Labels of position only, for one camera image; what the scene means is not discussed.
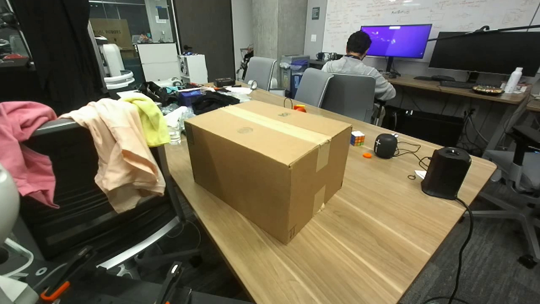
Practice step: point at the purple lit monitor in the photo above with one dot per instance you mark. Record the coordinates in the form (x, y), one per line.
(397, 41)

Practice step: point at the tall black cylindrical speaker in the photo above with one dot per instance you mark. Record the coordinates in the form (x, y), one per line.
(447, 171)

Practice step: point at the yellow green shirt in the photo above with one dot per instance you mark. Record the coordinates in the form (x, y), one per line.
(152, 120)

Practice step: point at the wooden office desk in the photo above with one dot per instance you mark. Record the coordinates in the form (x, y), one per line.
(444, 86)

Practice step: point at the white plastic bottle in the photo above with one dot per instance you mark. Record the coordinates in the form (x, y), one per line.
(513, 81)

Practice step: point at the black mesh office chair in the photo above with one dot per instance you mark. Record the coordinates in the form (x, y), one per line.
(73, 220)

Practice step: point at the small orange block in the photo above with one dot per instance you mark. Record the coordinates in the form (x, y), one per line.
(366, 154)

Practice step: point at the wide black monitor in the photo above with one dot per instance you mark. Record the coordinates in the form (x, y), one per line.
(483, 51)

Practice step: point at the seated person in grey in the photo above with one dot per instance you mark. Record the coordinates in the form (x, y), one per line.
(360, 68)

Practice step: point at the rubiks cube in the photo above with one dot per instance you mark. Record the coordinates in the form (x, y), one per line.
(358, 137)

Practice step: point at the large brown cardboard box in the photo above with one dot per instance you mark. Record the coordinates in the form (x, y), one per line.
(253, 169)

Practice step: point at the peach shirt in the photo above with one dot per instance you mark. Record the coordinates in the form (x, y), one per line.
(123, 162)

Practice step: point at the black orange clamp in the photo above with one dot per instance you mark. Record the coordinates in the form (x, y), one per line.
(54, 291)

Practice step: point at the small white plug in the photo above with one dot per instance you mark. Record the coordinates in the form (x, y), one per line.
(420, 174)

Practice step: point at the white moulded chair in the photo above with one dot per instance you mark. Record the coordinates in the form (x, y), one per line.
(115, 64)

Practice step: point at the pink shirt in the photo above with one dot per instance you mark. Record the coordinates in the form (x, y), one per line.
(22, 146)

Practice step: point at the dark wall switch plate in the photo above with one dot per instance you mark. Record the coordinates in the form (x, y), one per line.
(314, 12)

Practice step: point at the black fabric panel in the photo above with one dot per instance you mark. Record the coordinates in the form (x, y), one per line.
(56, 56)

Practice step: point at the blue bin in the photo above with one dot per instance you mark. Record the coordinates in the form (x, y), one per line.
(295, 81)

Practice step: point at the small round black speaker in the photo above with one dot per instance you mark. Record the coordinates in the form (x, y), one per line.
(385, 146)

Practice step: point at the white box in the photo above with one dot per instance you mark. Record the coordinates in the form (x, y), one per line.
(196, 68)

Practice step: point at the white board panel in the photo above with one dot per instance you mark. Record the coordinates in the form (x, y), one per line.
(159, 61)

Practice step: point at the dark grey office chair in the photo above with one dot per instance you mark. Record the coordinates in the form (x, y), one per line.
(348, 98)

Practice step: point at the black swivel chair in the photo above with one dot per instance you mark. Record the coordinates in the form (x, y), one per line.
(525, 169)

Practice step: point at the small brown cardboard box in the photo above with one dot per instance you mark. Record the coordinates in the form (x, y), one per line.
(111, 32)

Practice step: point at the clear plastic wrapping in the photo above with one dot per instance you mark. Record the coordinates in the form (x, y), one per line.
(179, 120)

